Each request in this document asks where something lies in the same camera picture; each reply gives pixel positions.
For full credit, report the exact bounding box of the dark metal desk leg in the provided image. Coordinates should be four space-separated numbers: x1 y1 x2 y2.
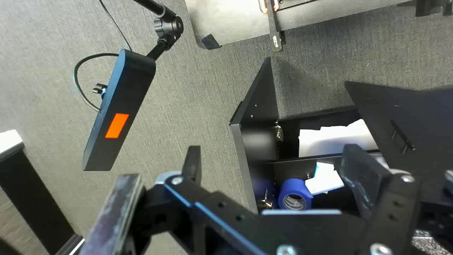
263 0 285 53

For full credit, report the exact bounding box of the blue tape roll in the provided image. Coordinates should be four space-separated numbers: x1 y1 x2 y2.
275 178 314 212

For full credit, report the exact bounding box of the large white paper sheet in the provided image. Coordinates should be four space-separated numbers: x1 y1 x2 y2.
297 118 379 161

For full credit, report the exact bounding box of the black white-topped furniture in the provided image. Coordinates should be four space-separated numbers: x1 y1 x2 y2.
0 130 87 255

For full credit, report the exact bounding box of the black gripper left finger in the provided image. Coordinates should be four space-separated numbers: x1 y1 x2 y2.
79 173 144 255

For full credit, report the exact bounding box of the black cabinet body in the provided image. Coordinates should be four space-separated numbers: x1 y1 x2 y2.
249 107 393 216

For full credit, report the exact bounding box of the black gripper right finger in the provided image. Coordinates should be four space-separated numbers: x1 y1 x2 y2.
338 144 418 255

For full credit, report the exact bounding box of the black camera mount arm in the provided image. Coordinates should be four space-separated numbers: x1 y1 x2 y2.
132 0 185 62

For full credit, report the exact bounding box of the black stereo camera orange sticker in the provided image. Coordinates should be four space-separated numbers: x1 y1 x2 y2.
80 49 157 173

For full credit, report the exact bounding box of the plain black cabinet door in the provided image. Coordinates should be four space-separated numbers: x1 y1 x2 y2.
227 56 282 216

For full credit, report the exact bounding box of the dark blue object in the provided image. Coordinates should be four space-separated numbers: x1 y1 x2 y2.
253 179 277 210

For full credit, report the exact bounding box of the black cabinet door with slots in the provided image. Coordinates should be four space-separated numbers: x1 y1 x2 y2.
342 81 453 190

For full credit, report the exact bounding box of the black camera cable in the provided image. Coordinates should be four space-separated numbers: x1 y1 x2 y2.
72 0 134 114

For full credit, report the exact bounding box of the grey desk panel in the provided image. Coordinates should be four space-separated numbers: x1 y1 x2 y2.
182 0 413 52

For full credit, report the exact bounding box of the small white paper piece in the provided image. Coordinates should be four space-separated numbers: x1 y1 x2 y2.
304 162 345 196

